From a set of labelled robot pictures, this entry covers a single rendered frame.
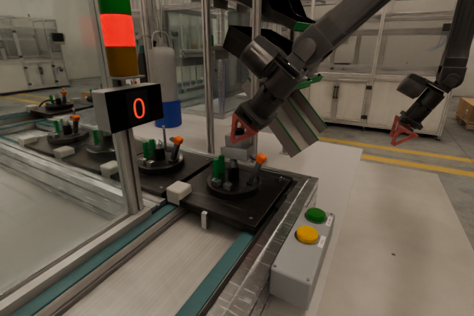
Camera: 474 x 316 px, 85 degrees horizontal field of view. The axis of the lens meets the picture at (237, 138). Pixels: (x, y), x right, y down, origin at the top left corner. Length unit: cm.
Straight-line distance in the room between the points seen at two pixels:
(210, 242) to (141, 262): 14
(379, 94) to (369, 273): 404
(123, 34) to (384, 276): 69
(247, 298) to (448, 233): 59
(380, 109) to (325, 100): 83
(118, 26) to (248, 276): 46
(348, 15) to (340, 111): 414
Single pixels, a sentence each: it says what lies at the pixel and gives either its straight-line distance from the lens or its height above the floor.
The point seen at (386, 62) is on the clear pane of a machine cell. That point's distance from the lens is 454.
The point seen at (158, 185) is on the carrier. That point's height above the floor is 97.
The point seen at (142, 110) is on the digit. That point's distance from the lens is 52.
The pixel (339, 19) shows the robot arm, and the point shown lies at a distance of 54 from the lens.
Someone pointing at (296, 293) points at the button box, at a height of 93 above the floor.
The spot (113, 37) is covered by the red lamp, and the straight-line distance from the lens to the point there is 50.
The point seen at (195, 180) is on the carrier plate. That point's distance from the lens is 71.
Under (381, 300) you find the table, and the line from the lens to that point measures 64.
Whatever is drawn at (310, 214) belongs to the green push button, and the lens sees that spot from 60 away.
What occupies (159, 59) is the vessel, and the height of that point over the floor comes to 124.
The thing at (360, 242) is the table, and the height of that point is 86.
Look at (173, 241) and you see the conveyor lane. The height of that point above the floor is 92.
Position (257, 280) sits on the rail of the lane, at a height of 96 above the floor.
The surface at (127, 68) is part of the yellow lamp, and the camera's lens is 50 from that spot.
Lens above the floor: 131
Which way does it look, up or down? 20 degrees down
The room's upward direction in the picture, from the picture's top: straight up
